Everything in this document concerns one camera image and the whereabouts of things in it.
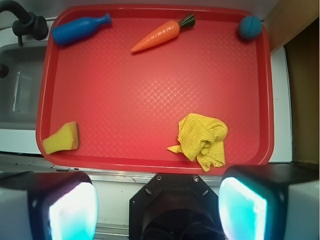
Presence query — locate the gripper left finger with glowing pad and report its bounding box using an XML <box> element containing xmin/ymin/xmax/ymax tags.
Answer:
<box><xmin>0</xmin><ymin>171</ymin><xmax>98</xmax><ymax>240</ymax></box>

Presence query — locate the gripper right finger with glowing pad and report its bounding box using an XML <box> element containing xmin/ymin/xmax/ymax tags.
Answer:
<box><xmin>218</xmin><ymin>163</ymin><xmax>320</xmax><ymax>240</ymax></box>

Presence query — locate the yellow microfibre cloth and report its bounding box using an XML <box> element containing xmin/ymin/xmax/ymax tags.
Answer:
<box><xmin>167</xmin><ymin>113</ymin><xmax>228</xmax><ymax>173</ymax></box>

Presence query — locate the yellow sponge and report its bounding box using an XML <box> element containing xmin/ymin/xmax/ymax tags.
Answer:
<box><xmin>42</xmin><ymin>121</ymin><xmax>80</xmax><ymax>155</ymax></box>

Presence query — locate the grey sink basin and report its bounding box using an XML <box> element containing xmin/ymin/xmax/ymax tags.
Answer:
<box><xmin>0</xmin><ymin>41</ymin><xmax>48</xmax><ymax>130</ymax></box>

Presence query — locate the red plastic tray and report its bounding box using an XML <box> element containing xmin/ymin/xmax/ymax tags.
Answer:
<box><xmin>36</xmin><ymin>4</ymin><xmax>274</xmax><ymax>175</ymax></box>

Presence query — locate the blue plastic bottle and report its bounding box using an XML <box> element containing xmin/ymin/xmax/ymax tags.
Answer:
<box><xmin>51</xmin><ymin>13</ymin><xmax>112</xmax><ymax>46</ymax></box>

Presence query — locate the blue rubber ball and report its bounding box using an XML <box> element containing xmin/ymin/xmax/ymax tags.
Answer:
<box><xmin>238</xmin><ymin>15</ymin><xmax>263</xmax><ymax>40</ymax></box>

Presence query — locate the brown wooden cabinet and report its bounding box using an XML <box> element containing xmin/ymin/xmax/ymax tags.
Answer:
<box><xmin>263</xmin><ymin>0</ymin><xmax>320</xmax><ymax>166</ymax></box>

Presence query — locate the black faucet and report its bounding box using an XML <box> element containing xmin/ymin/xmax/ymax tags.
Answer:
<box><xmin>0</xmin><ymin>0</ymin><xmax>49</xmax><ymax>47</ymax></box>

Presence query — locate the orange toy carrot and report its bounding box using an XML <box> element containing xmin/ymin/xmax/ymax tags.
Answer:
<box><xmin>131</xmin><ymin>14</ymin><xmax>196</xmax><ymax>53</ymax></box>

